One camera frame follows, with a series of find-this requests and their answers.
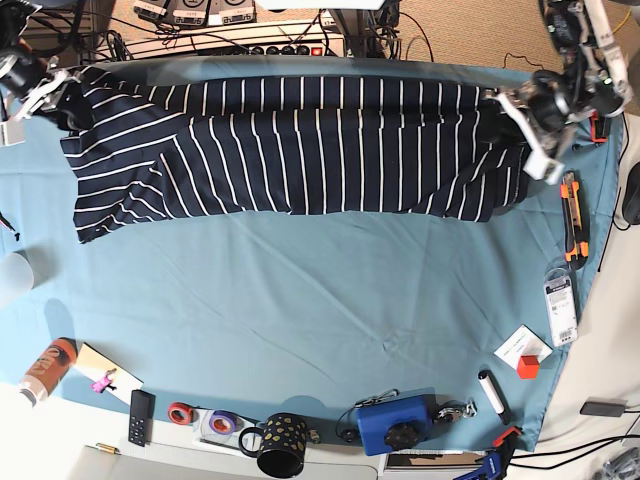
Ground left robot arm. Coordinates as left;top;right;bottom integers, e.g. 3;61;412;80
485;1;633;156

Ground white black marker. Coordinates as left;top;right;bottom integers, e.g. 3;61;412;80
477;370;510;425

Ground translucent white plastic cup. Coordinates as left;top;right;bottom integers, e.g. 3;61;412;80
0;252;35;309

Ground black computer mouse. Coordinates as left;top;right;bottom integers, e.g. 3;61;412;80
621;163;640;225

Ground navy white striped t-shirt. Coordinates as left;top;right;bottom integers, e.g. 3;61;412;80
61;67;530;243

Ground red tape roll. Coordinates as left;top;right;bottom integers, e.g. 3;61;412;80
167;402;194;425

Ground blue orange bottom clamp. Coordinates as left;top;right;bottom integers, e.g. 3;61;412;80
455;426;522;480

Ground orange brown bottle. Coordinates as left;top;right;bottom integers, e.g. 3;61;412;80
18;337;78;407

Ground tan cardboard sheet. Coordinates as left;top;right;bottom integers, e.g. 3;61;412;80
74;343;144;405

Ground clear plastic blister pack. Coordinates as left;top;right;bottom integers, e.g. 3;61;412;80
543;268;578;347

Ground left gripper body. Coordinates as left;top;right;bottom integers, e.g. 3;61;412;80
484;82;576;159

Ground purple tape roll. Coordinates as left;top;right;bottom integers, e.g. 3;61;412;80
209;410;237;436

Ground orange black utility knife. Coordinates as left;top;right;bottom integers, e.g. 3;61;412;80
560;171;589;271

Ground black mug gold dots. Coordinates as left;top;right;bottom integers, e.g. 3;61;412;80
238;413;308;479

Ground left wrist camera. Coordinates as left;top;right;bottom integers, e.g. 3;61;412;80
523;150;564;185

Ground black remote control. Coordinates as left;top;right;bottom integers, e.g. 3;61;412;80
128;389;155;447

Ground metal carabiner keyring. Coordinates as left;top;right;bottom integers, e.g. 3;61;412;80
434;399;477;424

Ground light blue table cloth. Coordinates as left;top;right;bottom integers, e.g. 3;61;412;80
0;56;621;454

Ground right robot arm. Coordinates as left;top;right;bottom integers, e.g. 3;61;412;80
1;1;95;131

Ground blue box black knob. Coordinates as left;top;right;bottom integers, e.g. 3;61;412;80
356;396;433;456

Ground black power adapter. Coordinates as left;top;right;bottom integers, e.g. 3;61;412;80
579;398;627;418

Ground white card packet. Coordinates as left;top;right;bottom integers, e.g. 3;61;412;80
494;325;553;370

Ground orange black clamp tool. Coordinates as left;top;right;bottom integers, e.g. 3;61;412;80
590;111;611;146

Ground red small cube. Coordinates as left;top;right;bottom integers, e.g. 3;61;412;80
516;355;540;380

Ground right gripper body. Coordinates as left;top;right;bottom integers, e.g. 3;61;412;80
1;54;80;123

